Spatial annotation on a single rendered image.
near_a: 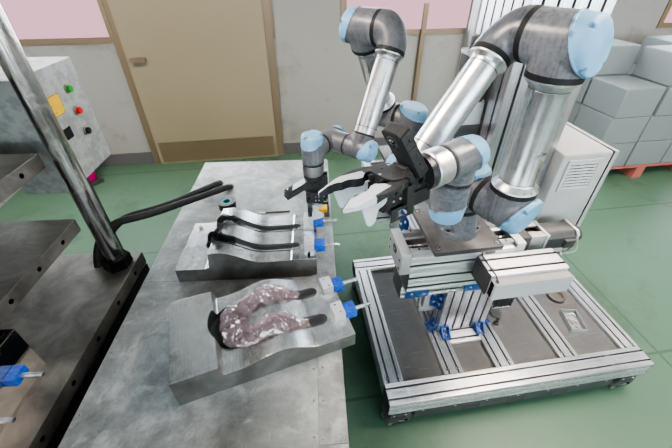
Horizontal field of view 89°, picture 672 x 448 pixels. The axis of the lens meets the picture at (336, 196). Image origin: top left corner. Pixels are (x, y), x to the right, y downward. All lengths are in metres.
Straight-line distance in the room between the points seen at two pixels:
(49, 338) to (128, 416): 0.43
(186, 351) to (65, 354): 0.44
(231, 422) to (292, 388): 0.17
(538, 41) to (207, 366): 1.06
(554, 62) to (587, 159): 0.64
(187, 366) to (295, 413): 0.30
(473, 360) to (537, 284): 0.74
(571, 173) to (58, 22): 3.69
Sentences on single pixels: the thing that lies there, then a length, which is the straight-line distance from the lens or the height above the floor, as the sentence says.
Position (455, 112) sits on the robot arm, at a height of 1.48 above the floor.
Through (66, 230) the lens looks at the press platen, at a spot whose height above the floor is 1.03.
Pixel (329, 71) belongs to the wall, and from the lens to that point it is 3.53.
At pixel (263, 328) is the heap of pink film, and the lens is 1.06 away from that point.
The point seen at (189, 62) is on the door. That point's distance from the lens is 3.52.
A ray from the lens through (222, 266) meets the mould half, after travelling 1.30.
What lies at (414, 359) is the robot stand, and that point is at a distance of 1.82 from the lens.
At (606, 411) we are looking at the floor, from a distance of 2.30.
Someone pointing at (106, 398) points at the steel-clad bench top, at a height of 0.80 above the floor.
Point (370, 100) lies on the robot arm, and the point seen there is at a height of 1.39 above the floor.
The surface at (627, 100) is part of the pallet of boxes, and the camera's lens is 3.79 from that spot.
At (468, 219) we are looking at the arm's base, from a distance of 1.12.
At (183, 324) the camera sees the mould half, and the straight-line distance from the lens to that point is 1.12.
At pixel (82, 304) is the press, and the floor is 0.78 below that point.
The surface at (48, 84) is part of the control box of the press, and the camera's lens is 1.53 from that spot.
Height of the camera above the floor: 1.77
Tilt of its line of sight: 35 degrees down
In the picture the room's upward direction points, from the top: straight up
